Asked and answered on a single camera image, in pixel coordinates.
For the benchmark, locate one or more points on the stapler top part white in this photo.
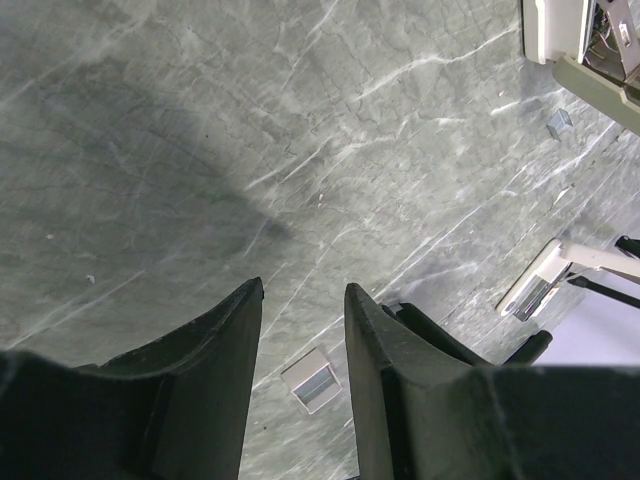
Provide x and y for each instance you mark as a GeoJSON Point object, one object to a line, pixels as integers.
{"type": "Point", "coordinates": [593, 47]}

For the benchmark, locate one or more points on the small staple strip grey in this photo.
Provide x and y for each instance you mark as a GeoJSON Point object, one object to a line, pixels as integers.
{"type": "Point", "coordinates": [558, 123]}

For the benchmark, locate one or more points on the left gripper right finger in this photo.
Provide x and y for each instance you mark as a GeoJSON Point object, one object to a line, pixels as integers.
{"type": "Point", "coordinates": [423, 411]}

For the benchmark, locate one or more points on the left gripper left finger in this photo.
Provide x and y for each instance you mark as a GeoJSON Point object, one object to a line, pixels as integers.
{"type": "Point", "coordinates": [175, 408]}

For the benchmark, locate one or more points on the grey staple strips pile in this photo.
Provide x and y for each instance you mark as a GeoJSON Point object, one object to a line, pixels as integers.
{"type": "Point", "coordinates": [312, 381]}

